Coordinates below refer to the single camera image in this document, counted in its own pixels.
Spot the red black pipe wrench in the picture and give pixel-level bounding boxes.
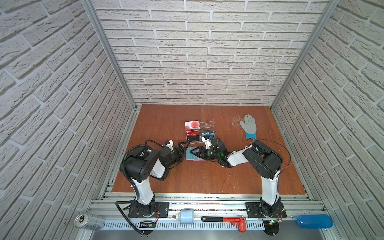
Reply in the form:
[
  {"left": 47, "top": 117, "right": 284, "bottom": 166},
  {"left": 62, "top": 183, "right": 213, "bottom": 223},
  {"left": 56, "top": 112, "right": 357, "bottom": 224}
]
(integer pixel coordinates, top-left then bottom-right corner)
[{"left": 201, "top": 216, "right": 247, "bottom": 233}]

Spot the red white patterned card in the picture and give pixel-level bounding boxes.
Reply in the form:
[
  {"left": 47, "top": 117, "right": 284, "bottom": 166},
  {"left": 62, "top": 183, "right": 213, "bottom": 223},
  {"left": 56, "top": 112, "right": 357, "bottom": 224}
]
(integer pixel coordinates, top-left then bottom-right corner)
[{"left": 185, "top": 121, "right": 200, "bottom": 131}]

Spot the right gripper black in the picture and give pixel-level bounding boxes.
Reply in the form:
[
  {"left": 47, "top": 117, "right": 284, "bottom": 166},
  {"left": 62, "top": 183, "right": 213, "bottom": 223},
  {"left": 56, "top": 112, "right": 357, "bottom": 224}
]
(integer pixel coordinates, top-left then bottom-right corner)
[{"left": 190, "top": 146, "right": 221, "bottom": 161}]

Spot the red VIP card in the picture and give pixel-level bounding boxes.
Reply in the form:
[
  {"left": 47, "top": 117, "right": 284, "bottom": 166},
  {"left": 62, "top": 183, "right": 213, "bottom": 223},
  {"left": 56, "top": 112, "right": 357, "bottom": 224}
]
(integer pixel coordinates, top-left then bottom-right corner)
[{"left": 186, "top": 130, "right": 200, "bottom": 136}]

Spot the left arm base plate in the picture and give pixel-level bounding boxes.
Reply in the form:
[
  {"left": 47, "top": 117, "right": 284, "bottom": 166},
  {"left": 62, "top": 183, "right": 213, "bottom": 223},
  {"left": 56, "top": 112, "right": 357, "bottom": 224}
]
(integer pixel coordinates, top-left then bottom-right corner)
[{"left": 129, "top": 202, "right": 170, "bottom": 218}]

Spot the black logo Vip card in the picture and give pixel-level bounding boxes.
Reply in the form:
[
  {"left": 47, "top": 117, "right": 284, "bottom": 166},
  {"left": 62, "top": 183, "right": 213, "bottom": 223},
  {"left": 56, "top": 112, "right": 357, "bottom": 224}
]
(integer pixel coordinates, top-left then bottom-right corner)
[{"left": 200, "top": 128, "right": 215, "bottom": 136}]

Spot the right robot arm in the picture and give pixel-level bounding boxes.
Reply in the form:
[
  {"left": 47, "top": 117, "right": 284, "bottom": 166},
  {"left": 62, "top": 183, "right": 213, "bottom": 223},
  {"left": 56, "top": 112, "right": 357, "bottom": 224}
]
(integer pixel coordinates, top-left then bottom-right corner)
[{"left": 190, "top": 138, "right": 283, "bottom": 208}]

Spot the red leather card holder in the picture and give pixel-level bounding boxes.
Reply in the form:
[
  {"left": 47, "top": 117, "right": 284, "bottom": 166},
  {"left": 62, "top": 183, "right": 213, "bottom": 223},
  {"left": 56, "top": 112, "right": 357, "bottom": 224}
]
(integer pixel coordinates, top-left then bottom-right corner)
[{"left": 185, "top": 146, "right": 206, "bottom": 162}]

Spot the grey work glove blue cuff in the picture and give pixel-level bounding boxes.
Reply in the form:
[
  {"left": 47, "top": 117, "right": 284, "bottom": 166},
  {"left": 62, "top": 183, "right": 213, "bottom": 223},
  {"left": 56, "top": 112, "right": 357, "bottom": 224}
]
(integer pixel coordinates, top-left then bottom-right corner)
[{"left": 240, "top": 115, "right": 257, "bottom": 140}]

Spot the clear acrylic card display stand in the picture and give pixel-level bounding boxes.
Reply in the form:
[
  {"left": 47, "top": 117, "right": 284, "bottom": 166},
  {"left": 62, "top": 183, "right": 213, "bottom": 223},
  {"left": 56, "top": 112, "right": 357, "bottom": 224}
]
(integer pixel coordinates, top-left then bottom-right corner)
[{"left": 185, "top": 121, "right": 215, "bottom": 144}]

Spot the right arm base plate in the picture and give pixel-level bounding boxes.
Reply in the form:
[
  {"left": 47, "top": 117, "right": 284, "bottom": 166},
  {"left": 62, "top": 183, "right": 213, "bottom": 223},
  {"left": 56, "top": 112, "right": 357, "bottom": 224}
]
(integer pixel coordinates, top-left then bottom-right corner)
[{"left": 245, "top": 201, "right": 287, "bottom": 219}]

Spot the blue plastic case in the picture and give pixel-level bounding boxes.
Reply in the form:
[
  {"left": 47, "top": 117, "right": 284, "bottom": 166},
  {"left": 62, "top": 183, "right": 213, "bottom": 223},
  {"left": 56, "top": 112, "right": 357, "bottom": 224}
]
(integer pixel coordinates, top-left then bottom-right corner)
[{"left": 297, "top": 215, "right": 334, "bottom": 229}]

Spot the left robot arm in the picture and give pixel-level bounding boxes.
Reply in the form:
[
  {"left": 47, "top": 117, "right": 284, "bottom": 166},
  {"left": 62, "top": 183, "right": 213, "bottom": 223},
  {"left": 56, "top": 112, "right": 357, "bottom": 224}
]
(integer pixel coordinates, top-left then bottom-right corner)
[{"left": 120, "top": 140, "right": 190, "bottom": 214}]

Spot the aluminium rail frame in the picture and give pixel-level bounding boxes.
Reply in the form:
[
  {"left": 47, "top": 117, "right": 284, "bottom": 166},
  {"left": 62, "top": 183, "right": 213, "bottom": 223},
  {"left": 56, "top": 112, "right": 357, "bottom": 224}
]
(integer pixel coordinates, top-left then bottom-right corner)
[{"left": 77, "top": 191, "right": 338, "bottom": 240}]

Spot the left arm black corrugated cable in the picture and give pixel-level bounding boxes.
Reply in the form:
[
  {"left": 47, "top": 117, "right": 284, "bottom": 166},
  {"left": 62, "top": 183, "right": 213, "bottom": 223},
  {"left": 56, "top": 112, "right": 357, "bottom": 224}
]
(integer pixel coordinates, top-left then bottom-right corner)
[{"left": 114, "top": 139, "right": 166, "bottom": 235}]

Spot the silver drink can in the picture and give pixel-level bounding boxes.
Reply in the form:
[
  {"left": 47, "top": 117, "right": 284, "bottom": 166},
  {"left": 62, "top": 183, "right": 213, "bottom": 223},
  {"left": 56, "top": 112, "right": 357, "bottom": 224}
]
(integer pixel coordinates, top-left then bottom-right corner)
[{"left": 74, "top": 213, "right": 105, "bottom": 231}]

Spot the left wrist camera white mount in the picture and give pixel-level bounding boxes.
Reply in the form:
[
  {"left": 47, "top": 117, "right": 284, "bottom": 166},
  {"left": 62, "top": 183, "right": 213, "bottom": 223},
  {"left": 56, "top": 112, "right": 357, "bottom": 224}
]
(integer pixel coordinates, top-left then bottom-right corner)
[{"left": 165, "top": 140, "right": 174, "bottom": 151}]

